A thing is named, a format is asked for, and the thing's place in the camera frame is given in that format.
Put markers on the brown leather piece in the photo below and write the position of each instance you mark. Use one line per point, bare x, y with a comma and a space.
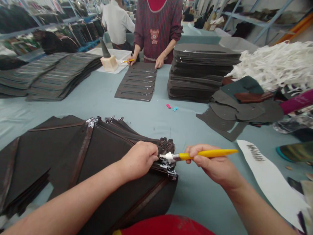
251, 97

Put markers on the white glue pot with black cone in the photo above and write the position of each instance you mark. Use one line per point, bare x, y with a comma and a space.
108, 57

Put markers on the row of slotted dark panels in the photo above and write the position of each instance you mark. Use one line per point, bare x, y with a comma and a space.
138, 82

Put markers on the clear plastic bag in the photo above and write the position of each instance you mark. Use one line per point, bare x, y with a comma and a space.
291, 124

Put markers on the green leather piece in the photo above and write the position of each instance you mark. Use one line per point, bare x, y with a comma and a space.
242, 84

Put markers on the heap of white strips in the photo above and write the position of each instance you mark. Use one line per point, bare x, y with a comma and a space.
276, 63

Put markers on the person's right hand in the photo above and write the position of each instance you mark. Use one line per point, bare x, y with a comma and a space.
215, 166

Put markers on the spread piles of slotted panels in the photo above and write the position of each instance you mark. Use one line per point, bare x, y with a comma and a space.
46, 76

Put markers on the fanned pile of dark leather panels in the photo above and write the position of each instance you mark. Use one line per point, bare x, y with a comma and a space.
97, 156

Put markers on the blue storage shelf with goods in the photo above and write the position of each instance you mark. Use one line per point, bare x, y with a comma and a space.
46, 24

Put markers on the person's body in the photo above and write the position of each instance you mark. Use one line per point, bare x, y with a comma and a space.
163, 226

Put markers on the person's left hand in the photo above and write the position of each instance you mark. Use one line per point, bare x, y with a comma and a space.
137, 159

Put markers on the tall stack of dark panels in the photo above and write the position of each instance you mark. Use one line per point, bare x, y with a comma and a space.
198, 73

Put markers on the small yellow brush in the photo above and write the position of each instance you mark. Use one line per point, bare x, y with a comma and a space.
126, 61

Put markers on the white paper pattern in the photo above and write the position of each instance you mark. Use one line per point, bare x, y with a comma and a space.
269, 181

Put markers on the white shallow tray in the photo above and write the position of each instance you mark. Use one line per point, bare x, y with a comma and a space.
112, 60

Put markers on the blue metal shelf with boxes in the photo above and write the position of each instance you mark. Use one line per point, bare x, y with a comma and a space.
254, 17

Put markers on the pile of grey cut pieces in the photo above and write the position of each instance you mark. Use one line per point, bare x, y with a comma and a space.
242, 110

